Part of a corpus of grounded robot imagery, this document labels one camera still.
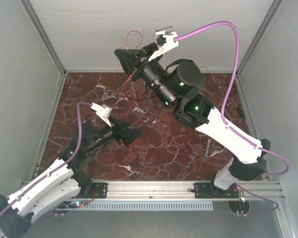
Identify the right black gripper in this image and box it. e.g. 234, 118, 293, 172
112, 43, 175, 108

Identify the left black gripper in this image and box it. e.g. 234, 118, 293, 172
88, 116, 143, 153

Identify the red wire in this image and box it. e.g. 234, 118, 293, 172
113, 30, 144, 110

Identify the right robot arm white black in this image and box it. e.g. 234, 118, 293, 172
114, 43, 271, 197

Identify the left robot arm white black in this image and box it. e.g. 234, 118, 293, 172
0, 118, 142, 238

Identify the black zip tie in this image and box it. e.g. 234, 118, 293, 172
127, 95, 162, 109

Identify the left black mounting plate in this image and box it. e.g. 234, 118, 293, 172
87, 182, 108, 199

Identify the black mounting plate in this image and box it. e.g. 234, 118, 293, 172
189, 182, 239, 199
87, 182, 108, 199

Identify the silver wrench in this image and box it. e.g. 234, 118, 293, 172
203, 136, 212, 160

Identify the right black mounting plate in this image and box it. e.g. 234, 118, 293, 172
189, 182, 239, 199

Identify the black screwdriver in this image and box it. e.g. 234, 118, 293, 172
232, 100, 246, 119

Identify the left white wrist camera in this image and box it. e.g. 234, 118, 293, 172
90, 103, 112, 127

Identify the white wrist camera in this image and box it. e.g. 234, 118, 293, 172
90, 103, 112, 127
149, 26, 179, 61

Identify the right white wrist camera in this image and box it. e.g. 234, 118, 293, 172
149, 26, 179, 61

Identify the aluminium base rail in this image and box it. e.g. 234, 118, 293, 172
20, 180, 285, 201

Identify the grey slotted cable duct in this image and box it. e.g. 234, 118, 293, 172
57, 201, 213, 211

